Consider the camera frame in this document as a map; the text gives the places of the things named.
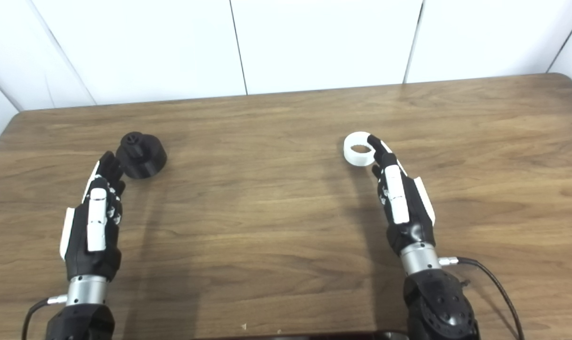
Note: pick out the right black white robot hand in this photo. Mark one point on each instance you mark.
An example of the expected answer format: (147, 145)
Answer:
(411, 222)

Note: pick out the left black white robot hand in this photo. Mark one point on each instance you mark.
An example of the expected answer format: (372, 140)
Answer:
(85, 245)

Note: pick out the round black stepped part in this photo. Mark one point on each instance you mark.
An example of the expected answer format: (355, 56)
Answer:
(141, 158)

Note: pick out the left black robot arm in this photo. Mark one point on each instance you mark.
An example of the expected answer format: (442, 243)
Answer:
(80, 318)

